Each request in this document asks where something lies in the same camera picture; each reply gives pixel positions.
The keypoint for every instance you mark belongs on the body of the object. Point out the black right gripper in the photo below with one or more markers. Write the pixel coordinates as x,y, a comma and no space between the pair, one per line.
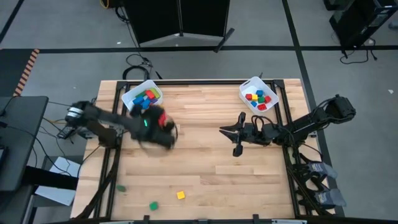
252,133

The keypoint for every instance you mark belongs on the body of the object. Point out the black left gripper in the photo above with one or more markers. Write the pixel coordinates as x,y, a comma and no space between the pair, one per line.
163,133

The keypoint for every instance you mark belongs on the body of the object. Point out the red studded block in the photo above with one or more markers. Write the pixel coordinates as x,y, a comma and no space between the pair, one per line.
261,106

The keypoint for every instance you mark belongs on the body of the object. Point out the long lime block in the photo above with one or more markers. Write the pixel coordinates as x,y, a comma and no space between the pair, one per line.
155,92

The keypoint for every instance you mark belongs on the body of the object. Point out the small green cube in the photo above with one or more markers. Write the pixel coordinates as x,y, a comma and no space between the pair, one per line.
261,99
153,206

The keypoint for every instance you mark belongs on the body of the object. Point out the small dark green block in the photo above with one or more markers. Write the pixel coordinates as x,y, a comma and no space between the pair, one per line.
121,188

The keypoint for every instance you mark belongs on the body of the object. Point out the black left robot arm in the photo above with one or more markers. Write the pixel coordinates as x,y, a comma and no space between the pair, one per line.
118,119

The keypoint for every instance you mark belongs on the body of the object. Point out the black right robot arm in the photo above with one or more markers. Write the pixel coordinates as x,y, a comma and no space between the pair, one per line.
311,123

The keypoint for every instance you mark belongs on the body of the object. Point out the white plastic bin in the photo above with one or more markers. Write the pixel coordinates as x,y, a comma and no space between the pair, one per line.
248,85
129,99

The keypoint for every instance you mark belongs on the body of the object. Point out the grey power brick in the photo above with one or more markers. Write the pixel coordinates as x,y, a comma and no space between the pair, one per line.
85,134

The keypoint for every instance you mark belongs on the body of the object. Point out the grey fabric weight bag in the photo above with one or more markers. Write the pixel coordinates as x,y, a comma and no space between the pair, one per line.
331,197
321,169

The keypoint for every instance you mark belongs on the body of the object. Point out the black power adapter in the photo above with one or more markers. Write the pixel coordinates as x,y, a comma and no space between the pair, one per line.
63,133

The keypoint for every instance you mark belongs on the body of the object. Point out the white paper sheet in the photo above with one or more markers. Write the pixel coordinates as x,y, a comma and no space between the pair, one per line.
66,166

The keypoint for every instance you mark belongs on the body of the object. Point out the black folding partition screen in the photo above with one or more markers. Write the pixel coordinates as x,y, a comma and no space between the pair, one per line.
155,18

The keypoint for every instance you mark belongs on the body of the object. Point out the black side desk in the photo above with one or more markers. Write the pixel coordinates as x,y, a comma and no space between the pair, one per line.
21,140

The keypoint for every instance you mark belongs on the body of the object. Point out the black hazard-striped floor mat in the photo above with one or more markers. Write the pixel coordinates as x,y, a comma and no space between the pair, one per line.
12,71

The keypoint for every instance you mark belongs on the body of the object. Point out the black equipment cabinet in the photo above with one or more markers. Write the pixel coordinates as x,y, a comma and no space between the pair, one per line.
357,21

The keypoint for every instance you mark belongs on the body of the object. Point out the black aluminium table frame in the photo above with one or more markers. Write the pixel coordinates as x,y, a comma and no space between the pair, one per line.
202,82

